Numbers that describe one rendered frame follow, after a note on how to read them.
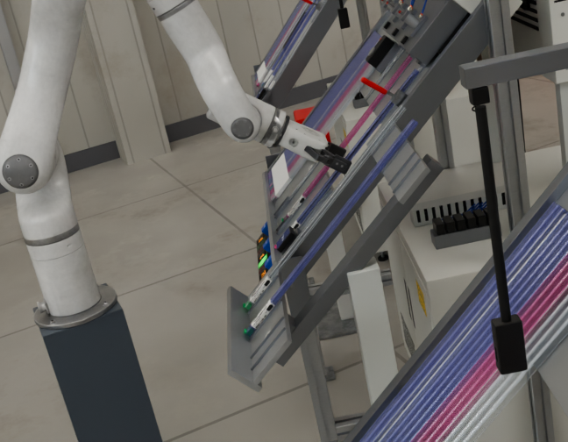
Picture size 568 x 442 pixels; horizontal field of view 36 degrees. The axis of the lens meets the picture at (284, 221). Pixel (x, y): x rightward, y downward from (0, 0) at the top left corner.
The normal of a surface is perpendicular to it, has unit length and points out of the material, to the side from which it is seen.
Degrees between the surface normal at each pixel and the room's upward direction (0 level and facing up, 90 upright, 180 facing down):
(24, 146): 66
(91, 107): 90
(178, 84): 90
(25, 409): 0
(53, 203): 28
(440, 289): 90
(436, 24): 90
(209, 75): 51
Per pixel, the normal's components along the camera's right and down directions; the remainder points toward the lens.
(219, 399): -0.20, -0.91
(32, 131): 0.29, -0.11
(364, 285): 0.07, 0.35
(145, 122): 0.39, 0.26
